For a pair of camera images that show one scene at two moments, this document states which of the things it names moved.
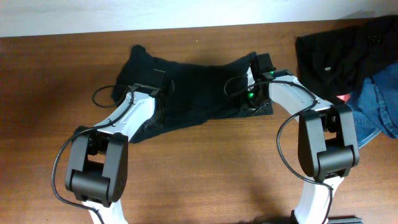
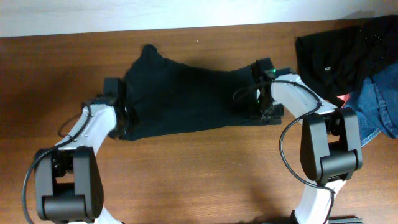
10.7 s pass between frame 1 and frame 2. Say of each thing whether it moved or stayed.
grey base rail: stayed
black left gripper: moved
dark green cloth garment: moved
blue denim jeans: stayed
